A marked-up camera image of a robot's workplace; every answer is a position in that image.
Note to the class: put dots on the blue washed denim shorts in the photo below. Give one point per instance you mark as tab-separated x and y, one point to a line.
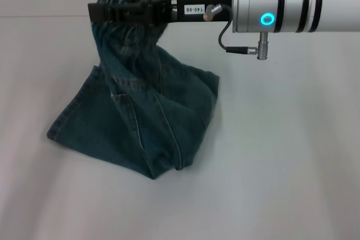
140	116

